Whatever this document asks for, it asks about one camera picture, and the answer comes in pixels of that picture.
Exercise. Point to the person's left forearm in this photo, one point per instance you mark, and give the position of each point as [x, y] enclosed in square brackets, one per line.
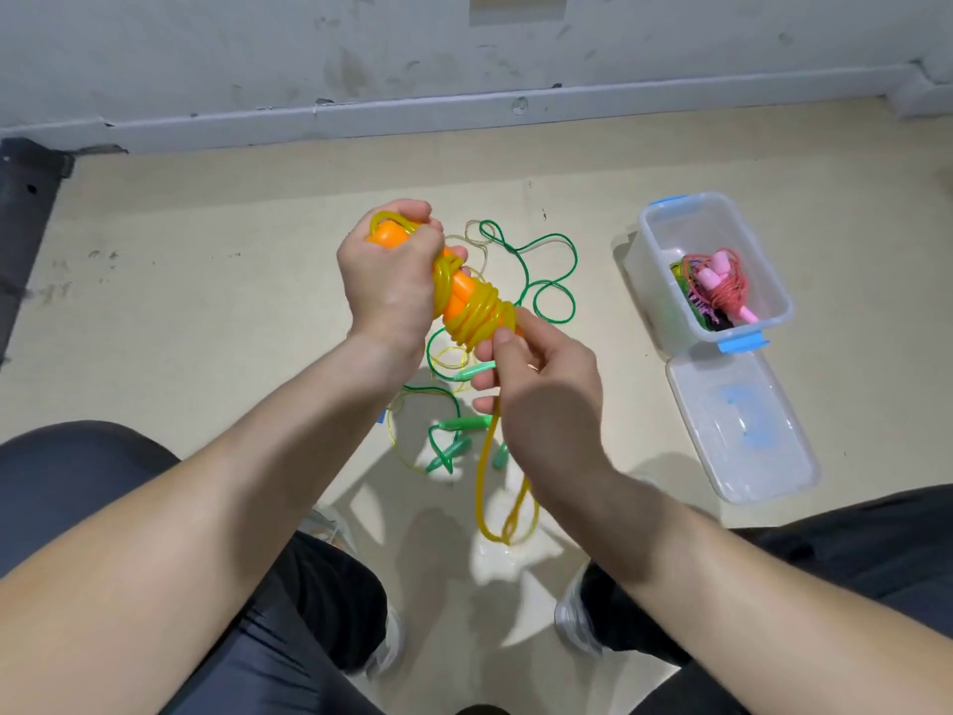
[164, 543]

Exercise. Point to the clear storage box blue latches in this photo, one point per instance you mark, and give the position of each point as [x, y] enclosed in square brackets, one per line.
[730, 228]

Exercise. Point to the grey right shoe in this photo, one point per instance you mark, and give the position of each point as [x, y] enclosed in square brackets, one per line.
[574, 625]

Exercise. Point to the person's left hand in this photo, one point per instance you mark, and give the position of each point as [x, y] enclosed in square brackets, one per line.
[390, 283]

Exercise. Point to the black shorts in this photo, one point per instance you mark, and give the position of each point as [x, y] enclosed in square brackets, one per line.
[60, 491]

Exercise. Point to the person's right hand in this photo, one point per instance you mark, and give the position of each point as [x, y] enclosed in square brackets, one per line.
[548, 402]

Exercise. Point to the grey shoe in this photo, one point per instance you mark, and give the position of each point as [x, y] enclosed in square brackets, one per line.
[574, 625]
[384, 640]

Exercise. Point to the clear plastic box lid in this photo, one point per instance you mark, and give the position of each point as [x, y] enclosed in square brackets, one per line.
[742, 424]

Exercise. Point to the grey left shoe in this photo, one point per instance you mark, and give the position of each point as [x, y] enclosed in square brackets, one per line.
[384, 640]

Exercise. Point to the black metal rack frame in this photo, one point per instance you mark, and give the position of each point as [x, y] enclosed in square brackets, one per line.
[27, 231]

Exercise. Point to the small wooden wall block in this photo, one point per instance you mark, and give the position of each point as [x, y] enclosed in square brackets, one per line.
[518, 0]

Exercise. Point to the person's right forearm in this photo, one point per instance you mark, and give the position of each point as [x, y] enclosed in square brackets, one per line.
[745, 603]

